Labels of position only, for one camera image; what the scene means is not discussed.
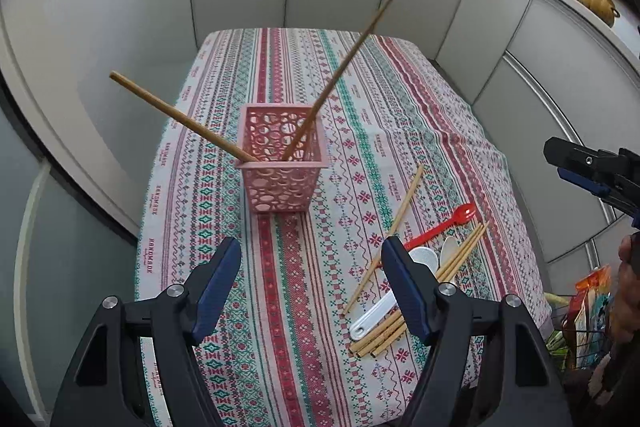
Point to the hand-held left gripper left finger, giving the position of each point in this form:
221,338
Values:
220,287

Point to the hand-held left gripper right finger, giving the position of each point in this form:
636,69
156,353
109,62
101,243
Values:
405,287

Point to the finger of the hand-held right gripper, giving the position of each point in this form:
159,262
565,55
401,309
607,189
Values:
580,157
582,182

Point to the white plastic spoon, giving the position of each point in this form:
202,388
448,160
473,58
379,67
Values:
449,252

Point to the wooden chopstick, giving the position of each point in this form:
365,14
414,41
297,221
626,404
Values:
400,212
175,112
340,72
462,246
475,241
382,341

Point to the red plastic spork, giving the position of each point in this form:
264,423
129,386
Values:
450,222

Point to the pink perforated utensil basket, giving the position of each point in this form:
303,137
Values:
280,187

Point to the person's right forearm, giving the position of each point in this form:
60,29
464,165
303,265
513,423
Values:
627,307

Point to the person's right hand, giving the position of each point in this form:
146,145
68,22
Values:
630,254

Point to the white rice paddle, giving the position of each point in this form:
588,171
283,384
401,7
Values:
367,319

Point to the patterned tablecloth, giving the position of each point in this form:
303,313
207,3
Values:
300,257

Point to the orange snack bag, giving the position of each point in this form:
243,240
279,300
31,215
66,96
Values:
592,297

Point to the corn cob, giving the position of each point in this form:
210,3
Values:
557,299

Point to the dark brown clothing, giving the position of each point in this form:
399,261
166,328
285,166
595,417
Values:
615,392

